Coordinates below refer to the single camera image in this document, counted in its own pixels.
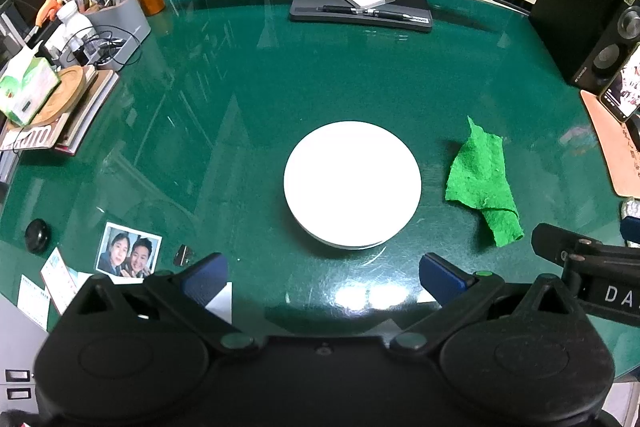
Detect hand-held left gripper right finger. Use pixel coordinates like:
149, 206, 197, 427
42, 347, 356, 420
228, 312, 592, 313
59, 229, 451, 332
390, 253, 583, 358

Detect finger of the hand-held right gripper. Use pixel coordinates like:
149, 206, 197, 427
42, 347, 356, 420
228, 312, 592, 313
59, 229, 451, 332
531, 223, 603, 265

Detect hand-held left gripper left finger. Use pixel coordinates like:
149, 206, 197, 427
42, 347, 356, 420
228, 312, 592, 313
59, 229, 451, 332
60, 253, 261, 357

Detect green cloth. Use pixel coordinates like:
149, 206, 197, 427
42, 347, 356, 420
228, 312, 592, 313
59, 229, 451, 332
445, 116, 525, 248

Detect white round plate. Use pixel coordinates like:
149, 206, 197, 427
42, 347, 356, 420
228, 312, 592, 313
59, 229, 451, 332
283, 121, 422, 250

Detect blue object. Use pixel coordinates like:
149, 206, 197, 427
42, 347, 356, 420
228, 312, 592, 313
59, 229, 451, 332
620, 217, 640, 249

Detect printed photo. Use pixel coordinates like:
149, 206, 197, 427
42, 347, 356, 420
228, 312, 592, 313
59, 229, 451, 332
95, 222, 163, 280

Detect brown mouse pad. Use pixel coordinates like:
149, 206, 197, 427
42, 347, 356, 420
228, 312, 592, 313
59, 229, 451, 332
580, 89, 640, 198

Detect white printed card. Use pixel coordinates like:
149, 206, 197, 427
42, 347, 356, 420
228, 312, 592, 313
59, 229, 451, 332
17, 276, 51, 328
41, 247, 81, 315

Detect smartphone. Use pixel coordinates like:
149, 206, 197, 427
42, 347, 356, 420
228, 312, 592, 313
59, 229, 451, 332
599, 41, 640, 124

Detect black round puck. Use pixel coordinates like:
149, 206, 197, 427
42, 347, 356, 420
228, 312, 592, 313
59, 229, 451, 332
25, 218, 52, 254

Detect grey file cabinet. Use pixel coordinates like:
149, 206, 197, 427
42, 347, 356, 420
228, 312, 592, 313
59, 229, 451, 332
0, 294, 51, 427

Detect stack of books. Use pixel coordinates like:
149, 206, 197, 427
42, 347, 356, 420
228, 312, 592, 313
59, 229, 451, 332
0, 67, 121, 155

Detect round wooden tray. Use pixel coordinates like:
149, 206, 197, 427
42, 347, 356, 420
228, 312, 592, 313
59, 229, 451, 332
30, 66, 88, 128

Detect black speaker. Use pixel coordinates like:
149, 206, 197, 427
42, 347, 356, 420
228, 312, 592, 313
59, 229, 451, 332
529, 0, 640, 90

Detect green tissue pack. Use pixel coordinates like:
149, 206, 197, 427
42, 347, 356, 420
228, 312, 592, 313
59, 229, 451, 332
0, 42, 62, 128

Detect grey desk organizer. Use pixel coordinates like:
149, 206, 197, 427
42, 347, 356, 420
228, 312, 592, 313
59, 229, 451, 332
82, 0, 151, 72

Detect white plastic bottle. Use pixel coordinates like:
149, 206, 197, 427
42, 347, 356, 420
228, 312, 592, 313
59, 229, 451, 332
54, 2, 96, 55

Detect black cables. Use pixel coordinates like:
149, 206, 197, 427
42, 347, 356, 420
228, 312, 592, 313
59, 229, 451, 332
60, 26, 142, 68

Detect orange handled tool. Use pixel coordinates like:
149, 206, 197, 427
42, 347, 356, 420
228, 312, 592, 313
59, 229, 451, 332
22, 0, 63, 42

